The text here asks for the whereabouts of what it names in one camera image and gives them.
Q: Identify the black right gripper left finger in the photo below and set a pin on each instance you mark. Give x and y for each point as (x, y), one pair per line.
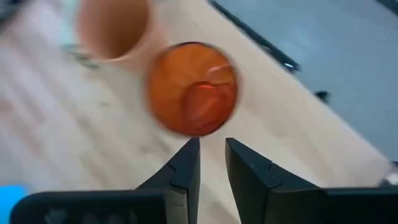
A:
(183, 174)

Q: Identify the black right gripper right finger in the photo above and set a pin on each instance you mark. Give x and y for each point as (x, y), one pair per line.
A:
(255, 180)

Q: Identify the translucent orange cup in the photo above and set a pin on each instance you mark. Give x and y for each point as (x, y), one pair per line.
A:
(192, 90)

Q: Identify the beige pink cup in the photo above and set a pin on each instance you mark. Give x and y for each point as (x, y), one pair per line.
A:
(113, 28)

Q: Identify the large blue plastic mug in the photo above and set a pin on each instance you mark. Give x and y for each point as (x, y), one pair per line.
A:
(11, 202)

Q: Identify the black table edge rail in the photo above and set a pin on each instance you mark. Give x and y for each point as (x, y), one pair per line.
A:
(258, 37)

